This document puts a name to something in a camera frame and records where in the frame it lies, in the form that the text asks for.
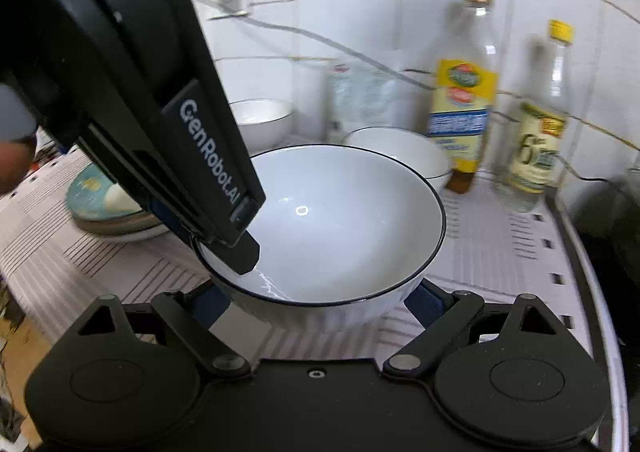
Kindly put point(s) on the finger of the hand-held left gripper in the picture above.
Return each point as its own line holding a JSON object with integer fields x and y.
{"x": 160, "y": 212}
{"x": 242, "y": 254}

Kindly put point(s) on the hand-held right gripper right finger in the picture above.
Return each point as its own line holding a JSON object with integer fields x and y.
{"x": 427, "y": 304}

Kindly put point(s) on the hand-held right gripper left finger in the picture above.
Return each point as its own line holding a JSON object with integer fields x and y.
{"x": 210, "y": 304}

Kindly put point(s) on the blue egg print plate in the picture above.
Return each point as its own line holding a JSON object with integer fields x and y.
{"x": 87, "y": 192}

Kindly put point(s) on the white bowl with dark rim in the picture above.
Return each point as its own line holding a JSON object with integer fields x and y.
{"x": 257, "y": 111}
{"x": 400, "y": 152}
{"x": 340, "y": 232}

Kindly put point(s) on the person's left forearm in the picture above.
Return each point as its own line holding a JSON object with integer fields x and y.
{"x": 17, "y": 112}

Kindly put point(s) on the striped table cover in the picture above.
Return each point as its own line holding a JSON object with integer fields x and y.
{"x": 500, "y": 242}

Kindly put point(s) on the clear vinegar bottle yellow cap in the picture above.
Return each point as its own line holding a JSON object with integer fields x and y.
{"x": 537, "y": 152}

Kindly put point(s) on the black gas stove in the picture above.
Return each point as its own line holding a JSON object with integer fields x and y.
{"x": 622, "y": 342}

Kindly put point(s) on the clear plastic seasoning bag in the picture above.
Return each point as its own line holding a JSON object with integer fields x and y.
{"x": 360, "y": 92}

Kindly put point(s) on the yellow label cooking wine bottle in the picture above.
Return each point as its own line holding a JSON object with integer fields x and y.
{"x": 462, "y": 107}

